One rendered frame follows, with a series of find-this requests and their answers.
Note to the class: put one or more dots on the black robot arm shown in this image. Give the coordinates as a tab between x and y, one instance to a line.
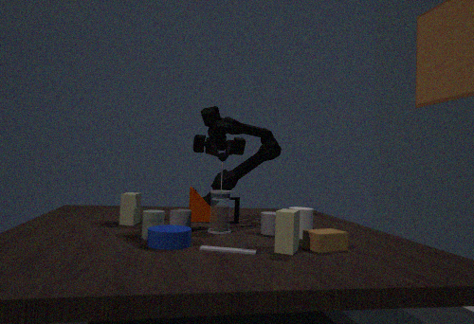
269	150

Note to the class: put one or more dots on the grey flat bar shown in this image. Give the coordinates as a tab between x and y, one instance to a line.
228	249

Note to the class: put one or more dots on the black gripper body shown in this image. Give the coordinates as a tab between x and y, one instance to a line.
221	144

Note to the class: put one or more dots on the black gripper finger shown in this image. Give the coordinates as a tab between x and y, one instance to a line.
211	147
230	147

